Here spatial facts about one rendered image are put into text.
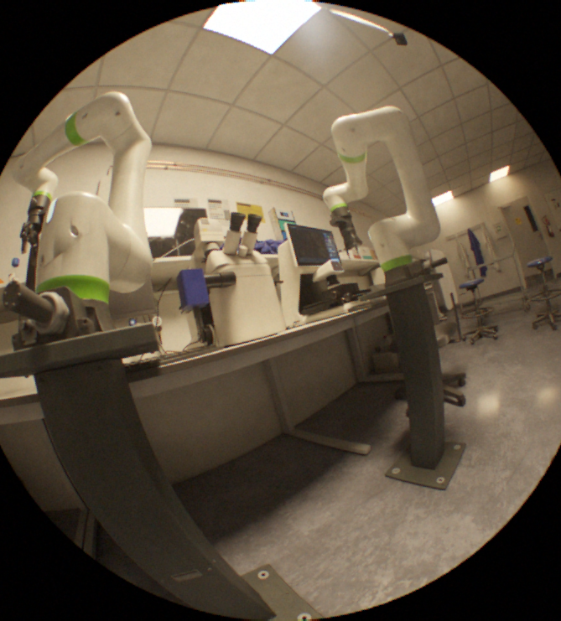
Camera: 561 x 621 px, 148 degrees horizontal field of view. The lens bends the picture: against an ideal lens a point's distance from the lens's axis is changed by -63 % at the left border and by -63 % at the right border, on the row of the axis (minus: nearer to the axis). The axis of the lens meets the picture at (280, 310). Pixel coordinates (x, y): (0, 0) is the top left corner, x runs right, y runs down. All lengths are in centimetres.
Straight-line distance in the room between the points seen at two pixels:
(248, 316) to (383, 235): 53
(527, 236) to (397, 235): 575
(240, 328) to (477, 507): 101
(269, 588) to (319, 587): 15
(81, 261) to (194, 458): 130
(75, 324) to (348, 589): 85
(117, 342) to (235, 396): 127
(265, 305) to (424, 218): 63
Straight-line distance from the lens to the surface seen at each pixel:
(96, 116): 68
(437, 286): 125
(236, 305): 60
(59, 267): 33
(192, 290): 54
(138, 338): 21
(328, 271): 126
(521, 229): 639
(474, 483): 102
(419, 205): 84
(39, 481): 170
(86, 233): 35
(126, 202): 56
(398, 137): 81
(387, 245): 79
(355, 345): 219
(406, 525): 91
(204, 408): 138
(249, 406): 150
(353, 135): 77
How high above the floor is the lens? 77
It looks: 5 degrees up
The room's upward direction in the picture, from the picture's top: 15 degrees counter-clockwise
